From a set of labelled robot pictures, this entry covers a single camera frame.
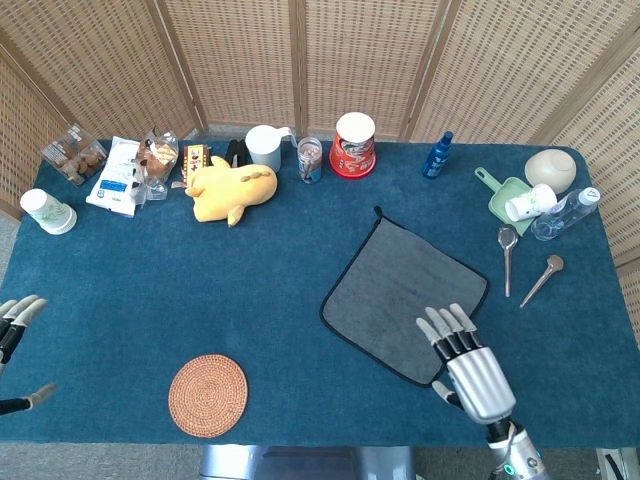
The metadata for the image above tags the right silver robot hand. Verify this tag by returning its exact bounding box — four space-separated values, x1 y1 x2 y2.
415 302 517 426

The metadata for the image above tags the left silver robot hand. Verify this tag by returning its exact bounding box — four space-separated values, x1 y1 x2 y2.
0 294 59 416

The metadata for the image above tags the grey and blue cloth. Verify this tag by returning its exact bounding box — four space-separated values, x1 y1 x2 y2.
318 204 490 389

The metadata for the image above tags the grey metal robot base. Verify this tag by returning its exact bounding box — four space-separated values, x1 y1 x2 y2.
199 444 417 480

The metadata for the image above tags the white paper cup green print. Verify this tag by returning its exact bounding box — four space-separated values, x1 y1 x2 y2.
504 183 558 222
19 188 78 236

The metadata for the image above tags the silver metal spoon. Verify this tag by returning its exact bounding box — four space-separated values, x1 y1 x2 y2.
497 225 520 299

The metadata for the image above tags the white snack bag blue label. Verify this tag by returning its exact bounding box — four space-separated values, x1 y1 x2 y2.
85 135 142 219

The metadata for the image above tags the clear plastic cookie box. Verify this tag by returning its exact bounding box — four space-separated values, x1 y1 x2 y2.
41 123 109 187

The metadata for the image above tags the green plastic scoop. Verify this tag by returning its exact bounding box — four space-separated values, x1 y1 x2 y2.
473 167 539 237

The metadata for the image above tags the clear plastic water bottle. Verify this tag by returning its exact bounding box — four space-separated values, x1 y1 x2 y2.
530 186 601 242

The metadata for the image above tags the teal table cover cloth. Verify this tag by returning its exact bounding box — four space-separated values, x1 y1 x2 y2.
0 138 640 447

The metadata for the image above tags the round woven rattan coaster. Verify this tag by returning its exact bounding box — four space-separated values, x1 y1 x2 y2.
168 353 250 440

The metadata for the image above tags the clear bag of pastries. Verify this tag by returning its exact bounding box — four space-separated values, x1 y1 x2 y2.
133 128 180 201

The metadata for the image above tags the beige bowl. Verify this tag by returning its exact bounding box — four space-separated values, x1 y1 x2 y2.
523 148 578 195

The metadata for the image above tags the blue spray bottle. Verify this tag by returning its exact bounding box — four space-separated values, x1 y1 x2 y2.
421 130 455 180

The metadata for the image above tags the brown chocolate box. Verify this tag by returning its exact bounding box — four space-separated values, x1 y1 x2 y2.
172 143 212 190

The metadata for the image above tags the yellow plush toy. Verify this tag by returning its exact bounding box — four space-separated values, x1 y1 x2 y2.
183 155 279 229

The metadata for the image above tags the red instant noodle cup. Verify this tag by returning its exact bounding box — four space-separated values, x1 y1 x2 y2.
328 112 377 179

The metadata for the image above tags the clear jar of biscuit sticks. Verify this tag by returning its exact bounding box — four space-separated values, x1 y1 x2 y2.
297 136 324 185

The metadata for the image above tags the black object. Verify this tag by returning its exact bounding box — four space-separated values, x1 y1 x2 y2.
224 138 253 169

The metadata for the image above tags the bamboo folding screen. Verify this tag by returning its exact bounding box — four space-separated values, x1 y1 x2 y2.
0 0 640 269

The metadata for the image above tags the pale blue handled mug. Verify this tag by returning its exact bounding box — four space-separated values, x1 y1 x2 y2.
244 124 299 174

